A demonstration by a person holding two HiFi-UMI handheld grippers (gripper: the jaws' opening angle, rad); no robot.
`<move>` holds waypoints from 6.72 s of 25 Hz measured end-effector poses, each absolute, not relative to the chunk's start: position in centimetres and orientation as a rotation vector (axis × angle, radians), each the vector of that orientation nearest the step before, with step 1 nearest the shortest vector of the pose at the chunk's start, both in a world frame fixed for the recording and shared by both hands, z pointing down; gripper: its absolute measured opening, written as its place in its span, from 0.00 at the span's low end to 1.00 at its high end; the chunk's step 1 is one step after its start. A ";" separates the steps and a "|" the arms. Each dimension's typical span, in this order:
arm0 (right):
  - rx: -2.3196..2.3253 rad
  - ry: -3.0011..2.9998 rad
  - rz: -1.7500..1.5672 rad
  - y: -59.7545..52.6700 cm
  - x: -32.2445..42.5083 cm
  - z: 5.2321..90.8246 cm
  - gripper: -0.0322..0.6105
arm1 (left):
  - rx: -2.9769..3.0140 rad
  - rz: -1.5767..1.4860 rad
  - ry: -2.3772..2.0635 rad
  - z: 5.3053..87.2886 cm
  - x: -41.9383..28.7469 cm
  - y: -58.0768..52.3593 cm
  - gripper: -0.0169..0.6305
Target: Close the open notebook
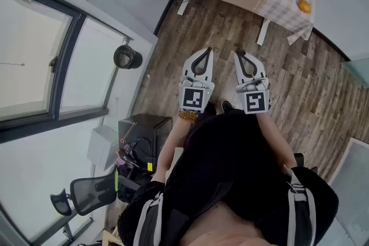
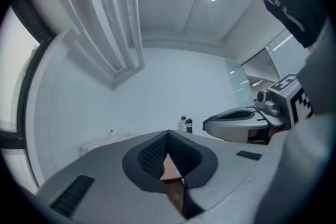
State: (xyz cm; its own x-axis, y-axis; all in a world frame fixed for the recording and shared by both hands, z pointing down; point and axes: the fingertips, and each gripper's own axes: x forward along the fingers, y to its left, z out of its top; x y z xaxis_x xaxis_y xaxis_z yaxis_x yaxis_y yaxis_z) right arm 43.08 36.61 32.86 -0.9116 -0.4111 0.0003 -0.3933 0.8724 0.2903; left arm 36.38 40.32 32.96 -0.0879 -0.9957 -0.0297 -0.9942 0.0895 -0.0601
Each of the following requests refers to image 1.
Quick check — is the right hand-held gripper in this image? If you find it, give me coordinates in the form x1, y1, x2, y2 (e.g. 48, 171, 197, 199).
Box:
233, 48, 272, 115

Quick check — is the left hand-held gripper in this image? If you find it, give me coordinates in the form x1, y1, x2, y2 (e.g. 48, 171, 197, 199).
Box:
178, 47, 216, 115

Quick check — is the person's left forearm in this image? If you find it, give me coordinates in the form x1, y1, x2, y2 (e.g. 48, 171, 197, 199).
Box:
157, 116, 198, 182

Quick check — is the person's right forearm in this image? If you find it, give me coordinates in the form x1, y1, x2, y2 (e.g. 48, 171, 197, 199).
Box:
256, 112, 298, 172

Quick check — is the white table leg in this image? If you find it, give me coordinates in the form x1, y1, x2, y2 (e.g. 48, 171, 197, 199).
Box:
256, 18, 272, 46

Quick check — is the person's black shoe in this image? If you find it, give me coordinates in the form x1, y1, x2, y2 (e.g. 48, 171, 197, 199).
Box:
205, 100, 217, 116
220, 99, 235, 113

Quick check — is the black cabinet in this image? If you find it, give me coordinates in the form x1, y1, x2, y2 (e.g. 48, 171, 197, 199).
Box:
118, 113, 173, 171

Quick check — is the orange fruit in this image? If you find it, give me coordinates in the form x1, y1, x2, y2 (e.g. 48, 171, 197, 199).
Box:
298, 0, 312, 14

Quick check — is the person's black clothing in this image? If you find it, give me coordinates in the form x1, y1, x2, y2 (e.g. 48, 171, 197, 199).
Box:
116, 108, 340, 246

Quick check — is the clear glass partition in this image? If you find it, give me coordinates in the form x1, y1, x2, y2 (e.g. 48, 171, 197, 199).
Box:
340, 57, 369, 88

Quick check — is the black bag with clutter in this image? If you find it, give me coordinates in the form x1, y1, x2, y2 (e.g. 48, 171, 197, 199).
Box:
116, 137, 155, 203

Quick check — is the white box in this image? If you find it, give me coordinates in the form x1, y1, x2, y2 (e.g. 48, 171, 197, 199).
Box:
87, 125, 119, 171

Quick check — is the dark framed window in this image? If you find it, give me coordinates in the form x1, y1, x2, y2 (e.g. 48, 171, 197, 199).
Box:
0, 0, 133, 144

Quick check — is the frosted glass panel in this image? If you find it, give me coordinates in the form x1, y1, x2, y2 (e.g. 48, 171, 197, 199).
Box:
328, 137, 369, 246

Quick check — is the orange bead bracelet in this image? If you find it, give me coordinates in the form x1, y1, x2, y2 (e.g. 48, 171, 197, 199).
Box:
178, 109, 199, 124

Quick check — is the grey shoulder strap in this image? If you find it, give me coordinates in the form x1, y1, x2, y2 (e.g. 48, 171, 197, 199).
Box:
284, 169, 317, 246
133, 192, 164, 246

